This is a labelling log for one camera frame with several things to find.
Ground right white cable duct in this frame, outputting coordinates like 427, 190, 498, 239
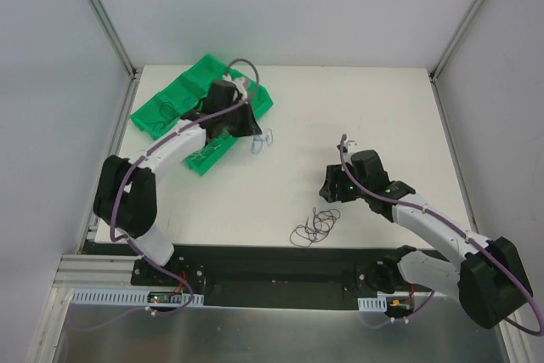
357, 296, 388, 313

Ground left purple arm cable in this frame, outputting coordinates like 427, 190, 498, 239
109, 58, 261, 317

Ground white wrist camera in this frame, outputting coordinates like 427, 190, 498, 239
338, 139, 358, 154
222, 74, 251, 102

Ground right aluminium frame post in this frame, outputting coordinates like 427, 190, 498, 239
429, 0, 487, 83

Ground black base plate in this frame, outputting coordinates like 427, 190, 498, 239
80, 241, 439, 308

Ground white wire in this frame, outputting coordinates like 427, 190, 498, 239
189, 141, 224, 165

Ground left white cable duct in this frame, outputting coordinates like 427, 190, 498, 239
71, 289, 204, 308

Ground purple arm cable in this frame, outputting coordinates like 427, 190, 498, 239
338, 133, 544, 336
109, 58, 261, 317

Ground aluminium frame rail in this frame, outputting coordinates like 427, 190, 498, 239
54, 253, 145, 286

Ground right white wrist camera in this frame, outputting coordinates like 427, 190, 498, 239
338, 139, 358, 154

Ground coloured wire bundle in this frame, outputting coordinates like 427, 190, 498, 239
289, 207, 342, 248

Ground aluminium frame post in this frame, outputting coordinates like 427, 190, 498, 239
429, 0, 487, 83
87, 0, 137, 78

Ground left aluminium frame post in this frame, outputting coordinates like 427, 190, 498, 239
87, 0, 137, 78

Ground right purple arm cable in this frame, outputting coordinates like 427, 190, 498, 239
338, 133, 544, 336

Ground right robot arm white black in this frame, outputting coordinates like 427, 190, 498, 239
320, 143, 538, 329

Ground blue wire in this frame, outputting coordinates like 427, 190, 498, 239
250, 128, 275, 156

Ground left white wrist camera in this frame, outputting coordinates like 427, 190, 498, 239
222, 74, 251, 102

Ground green compartment tray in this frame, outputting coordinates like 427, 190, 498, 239
131, 55, 273, 175

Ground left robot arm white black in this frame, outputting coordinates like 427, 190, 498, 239
93, 75, 262, 286

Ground white cable duct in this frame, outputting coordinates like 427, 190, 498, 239
357, 296, 388, 313
71, 289, 204, 308

